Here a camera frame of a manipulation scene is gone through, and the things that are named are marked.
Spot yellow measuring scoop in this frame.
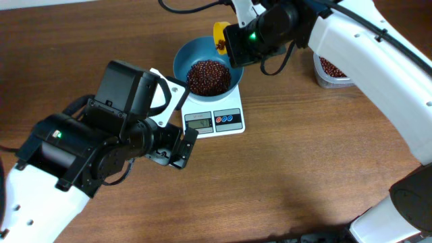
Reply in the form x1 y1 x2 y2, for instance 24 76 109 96
213 22 230 55

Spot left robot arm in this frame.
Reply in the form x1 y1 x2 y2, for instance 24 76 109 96
1 60 198 242

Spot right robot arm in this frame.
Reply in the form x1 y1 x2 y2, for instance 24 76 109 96
223 0 431 242

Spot white digital kitchen scale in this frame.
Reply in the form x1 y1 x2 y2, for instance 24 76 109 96
181 86 246 138

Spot red beans in bowl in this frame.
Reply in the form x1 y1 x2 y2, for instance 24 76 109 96
186 60 232 97

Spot teal plastic bowl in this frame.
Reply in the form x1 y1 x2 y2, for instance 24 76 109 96
173 36 244 102

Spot clear plastic container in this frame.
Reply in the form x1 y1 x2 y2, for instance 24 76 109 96
313 53 354 88

